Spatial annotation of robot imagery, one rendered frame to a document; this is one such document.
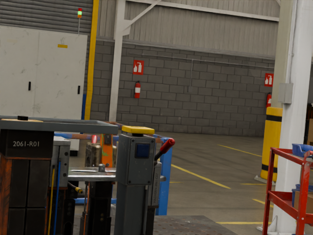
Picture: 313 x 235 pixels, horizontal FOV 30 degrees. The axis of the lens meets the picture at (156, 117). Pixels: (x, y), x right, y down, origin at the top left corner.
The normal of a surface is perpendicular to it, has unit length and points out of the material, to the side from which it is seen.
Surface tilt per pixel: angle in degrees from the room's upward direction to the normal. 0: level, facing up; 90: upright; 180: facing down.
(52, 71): 90
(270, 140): 90
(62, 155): 90
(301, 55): 90
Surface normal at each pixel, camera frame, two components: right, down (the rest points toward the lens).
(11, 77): 0.36, 0.08
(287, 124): -0.94, -0.06
